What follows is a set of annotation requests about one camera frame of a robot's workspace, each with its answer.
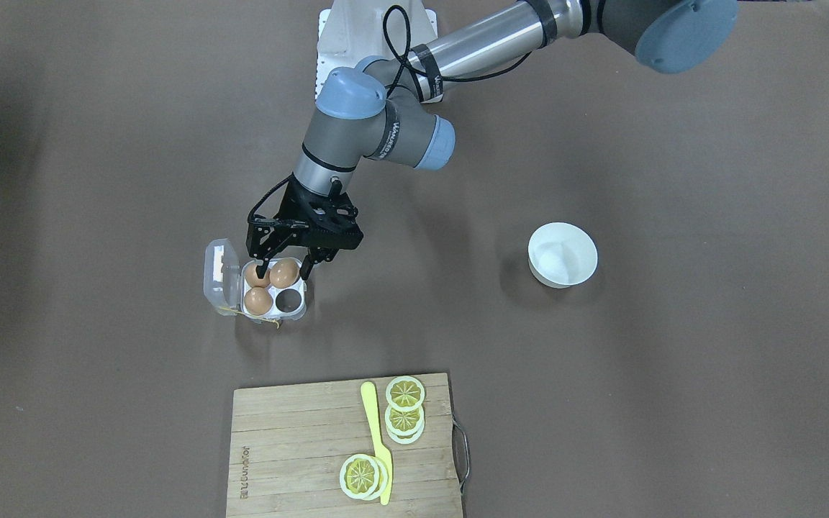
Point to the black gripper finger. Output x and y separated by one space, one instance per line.
314 257
266 248

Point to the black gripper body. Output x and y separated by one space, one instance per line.
292 206

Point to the brown egg from bowl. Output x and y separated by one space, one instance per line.
284 273

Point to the clear plastic egg box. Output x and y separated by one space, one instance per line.
232 286

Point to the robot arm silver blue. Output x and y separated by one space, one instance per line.
374 110

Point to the brown egg in box front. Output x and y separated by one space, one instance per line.
256 275

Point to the brown egg in box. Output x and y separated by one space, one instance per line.
257 301
256 275

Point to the brown egg in box rear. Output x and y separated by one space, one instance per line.
257 301

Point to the lower lemon slice of pair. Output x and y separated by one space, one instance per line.
405 393

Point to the lemon slice of pair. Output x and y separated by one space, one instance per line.
405 393
404 427

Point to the upper lemon slice of pair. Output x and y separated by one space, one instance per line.
404 427

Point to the wooden cutting board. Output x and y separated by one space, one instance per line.
288 445

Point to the yellow plastic knife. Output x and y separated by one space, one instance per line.
368 394

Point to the lemon slice near knife tip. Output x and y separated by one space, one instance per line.
363 477

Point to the white bowl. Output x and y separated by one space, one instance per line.
560 255

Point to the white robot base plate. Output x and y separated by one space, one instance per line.
349 31

